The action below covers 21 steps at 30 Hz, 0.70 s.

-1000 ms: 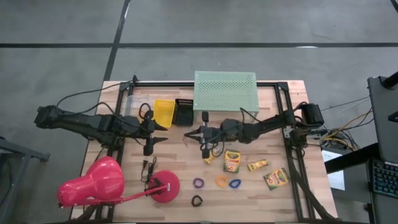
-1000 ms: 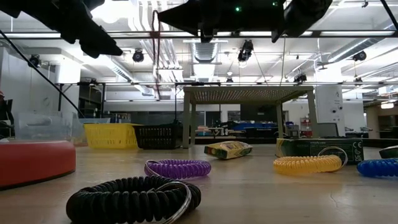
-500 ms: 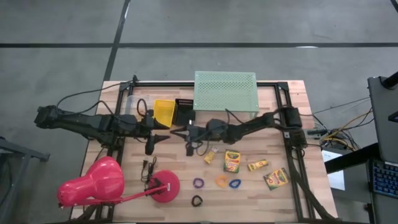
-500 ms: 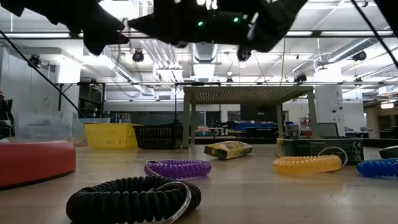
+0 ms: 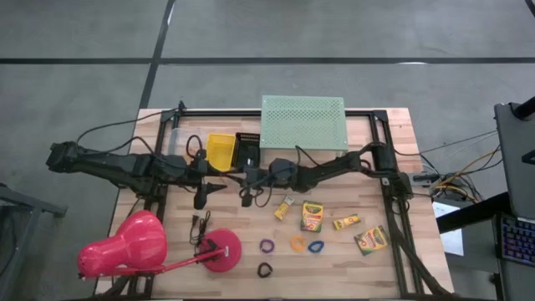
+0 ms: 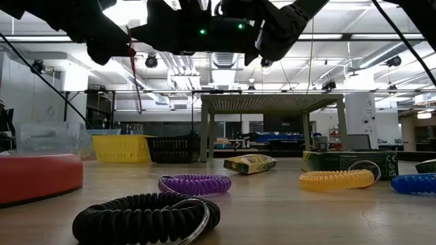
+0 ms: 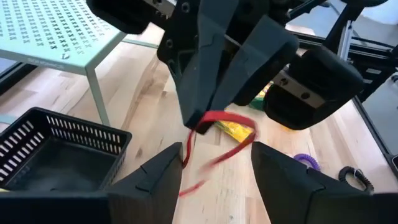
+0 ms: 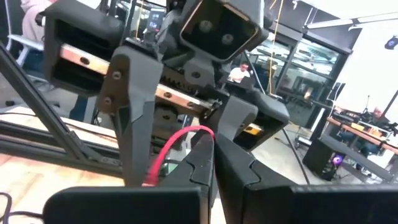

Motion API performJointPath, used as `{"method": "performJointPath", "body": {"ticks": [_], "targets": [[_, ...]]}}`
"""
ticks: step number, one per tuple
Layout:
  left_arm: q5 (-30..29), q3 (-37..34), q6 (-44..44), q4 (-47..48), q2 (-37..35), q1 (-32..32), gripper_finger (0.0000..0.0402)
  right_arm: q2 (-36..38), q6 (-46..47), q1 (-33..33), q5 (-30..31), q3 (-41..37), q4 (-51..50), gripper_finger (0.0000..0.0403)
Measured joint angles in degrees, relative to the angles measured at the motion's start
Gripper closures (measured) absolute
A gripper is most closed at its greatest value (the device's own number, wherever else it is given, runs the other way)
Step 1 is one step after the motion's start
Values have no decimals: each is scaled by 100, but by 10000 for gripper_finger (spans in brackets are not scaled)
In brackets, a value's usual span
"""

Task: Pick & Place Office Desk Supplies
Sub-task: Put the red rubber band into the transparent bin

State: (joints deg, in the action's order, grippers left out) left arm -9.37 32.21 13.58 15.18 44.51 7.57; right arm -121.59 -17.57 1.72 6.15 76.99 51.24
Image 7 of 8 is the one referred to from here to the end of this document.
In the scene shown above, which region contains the green perforated metal shelf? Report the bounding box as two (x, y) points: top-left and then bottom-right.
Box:
(0, 0), (159, 127)

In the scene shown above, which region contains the purple coil wrist keychain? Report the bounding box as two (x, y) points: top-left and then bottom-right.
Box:
(292, 152), (322, 172)

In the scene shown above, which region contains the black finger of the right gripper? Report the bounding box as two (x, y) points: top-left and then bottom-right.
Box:
(177, 0), (239, 134)
(211, 15), (299, 111)

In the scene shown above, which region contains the small yellow crayon box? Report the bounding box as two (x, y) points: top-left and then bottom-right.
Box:
(214, 119), (254, 144)

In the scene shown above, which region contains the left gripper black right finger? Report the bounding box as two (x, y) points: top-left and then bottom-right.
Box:
(251, 142), (398, 224)

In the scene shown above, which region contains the red rubber band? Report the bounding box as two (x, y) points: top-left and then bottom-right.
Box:
(178, 110), (259, 198)

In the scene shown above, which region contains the black coil wrist keychain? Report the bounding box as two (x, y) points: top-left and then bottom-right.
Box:
(338, 165), (375, 194)

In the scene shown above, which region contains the black plastic basket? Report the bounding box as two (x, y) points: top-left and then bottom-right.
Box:
(0, 106), (133, 192)

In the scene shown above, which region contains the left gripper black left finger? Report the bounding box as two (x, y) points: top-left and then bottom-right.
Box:
(0, 142), (183, 224)

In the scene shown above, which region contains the silver aluminium bar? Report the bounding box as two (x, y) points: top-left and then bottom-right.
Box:
(337, 20), (356, 62)

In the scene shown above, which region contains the large Crayola crayon box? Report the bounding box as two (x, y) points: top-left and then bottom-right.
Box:
(248, 80), (275, 111)

